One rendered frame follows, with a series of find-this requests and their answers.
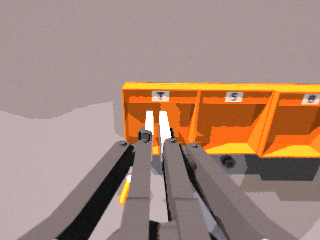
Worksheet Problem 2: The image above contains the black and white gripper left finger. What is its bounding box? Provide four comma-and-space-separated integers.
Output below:
17, 110, 153, 240

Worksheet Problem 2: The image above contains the orange rack of bins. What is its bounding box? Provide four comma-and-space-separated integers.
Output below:
122, 82, 320, 157

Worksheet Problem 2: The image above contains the dark grey hex nut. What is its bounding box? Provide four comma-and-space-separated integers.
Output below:
222, 156, 236, 169

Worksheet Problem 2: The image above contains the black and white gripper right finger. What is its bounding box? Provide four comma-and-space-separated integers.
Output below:
158, 110, 299, 240

